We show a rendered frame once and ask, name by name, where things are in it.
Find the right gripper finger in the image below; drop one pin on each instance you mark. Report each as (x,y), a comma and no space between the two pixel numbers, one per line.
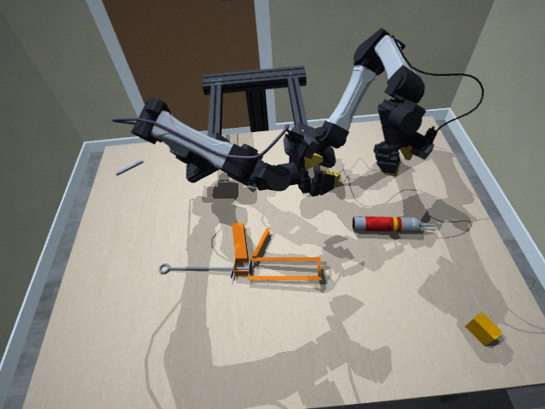
(333,173)
(316,159)

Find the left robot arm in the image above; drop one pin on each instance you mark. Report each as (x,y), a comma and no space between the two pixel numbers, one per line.
(401,79)

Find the grey metal bar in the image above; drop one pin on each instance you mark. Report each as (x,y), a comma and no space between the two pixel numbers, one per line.
(128,167)

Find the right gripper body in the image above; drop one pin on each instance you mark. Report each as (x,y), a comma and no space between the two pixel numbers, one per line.
(321,183)

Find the yellow rectangular block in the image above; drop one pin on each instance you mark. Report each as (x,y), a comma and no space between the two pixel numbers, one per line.
(483,329)

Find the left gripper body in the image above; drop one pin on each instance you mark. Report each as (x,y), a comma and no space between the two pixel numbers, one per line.
(385,159)

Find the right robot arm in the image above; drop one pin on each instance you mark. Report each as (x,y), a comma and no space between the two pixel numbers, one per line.
(201,153)

